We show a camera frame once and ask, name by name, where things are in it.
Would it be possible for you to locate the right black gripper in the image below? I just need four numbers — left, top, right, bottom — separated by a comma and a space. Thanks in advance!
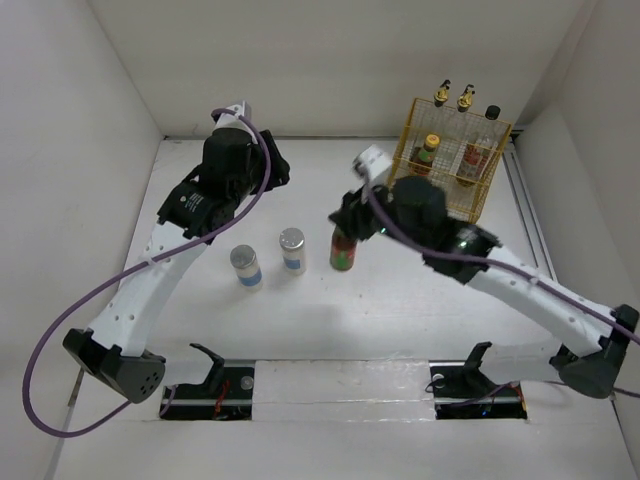
329, 174, 428, 254

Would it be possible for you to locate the yellow cap sauce bottle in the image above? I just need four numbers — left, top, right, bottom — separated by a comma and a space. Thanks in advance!
330, 226, 357, 271
409, 133, 441, 176

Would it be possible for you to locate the blue label shaker jar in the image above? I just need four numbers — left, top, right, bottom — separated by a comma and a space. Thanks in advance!
279, 227, 306, 275

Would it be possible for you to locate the red label clear bottle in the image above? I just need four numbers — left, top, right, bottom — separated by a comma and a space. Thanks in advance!
456, 105, 501, 188

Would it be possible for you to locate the dark liquid square bottle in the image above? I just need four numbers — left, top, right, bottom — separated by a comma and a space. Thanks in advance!
433, 79, 451, 108

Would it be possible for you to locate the clear square oil bottle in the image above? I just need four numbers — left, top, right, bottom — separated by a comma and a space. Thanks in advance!
456, 84, 475, 113

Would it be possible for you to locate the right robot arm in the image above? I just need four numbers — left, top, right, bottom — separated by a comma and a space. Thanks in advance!
329, 176, 639, 399

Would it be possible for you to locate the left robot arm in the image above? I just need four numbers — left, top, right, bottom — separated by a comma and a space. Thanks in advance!
63, 127, 290, 404

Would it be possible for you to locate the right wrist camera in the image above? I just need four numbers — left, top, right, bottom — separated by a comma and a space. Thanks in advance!
352, 144, 393, 185

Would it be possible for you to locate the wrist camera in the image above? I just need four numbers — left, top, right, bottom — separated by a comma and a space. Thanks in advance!
352, 144, 393, 185
211, 101, 251, 133

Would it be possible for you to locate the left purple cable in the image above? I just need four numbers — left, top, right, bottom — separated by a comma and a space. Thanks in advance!
22, 108, 274, 437

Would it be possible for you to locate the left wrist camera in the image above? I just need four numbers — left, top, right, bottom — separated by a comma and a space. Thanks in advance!
211, 101, 251, 133

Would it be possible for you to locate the yellow wire rack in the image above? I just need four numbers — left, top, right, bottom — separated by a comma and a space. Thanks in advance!
388, 98, 512, 223

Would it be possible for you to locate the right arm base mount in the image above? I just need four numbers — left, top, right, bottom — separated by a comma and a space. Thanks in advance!
425, 342, 528, 420

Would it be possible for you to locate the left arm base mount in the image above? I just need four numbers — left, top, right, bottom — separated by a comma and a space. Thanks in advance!
158, 343, 256, 421

